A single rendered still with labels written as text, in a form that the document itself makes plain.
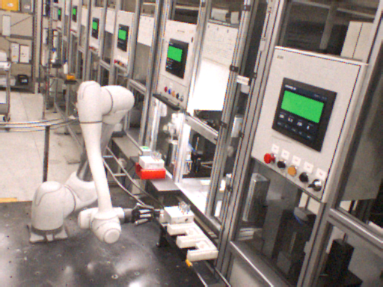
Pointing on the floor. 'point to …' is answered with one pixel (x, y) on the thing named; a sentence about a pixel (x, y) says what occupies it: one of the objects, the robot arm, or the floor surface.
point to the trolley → (6, 92)
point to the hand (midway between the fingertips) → (159, 213)
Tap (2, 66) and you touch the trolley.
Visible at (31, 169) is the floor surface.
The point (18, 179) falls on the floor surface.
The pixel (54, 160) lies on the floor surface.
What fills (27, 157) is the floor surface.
